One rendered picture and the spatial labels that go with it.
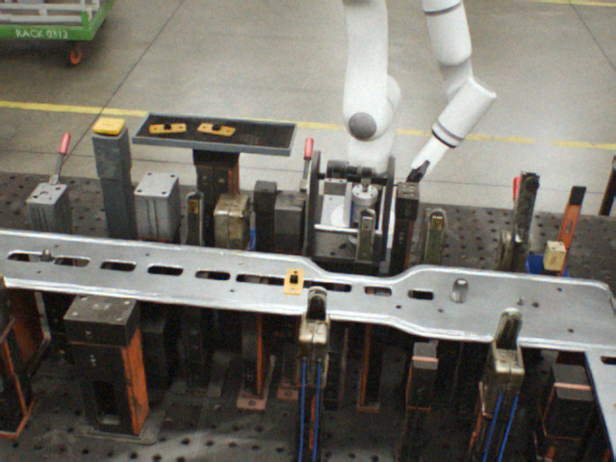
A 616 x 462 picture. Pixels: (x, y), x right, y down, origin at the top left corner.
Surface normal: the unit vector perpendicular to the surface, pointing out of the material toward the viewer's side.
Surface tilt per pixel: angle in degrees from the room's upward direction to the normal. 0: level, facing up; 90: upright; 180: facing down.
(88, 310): 0
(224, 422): 0
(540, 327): 0
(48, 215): 90
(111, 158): 90
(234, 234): 90
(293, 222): 90
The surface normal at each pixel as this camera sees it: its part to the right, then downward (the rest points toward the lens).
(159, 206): -0.11, 0.56
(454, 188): 0.04, -0.83
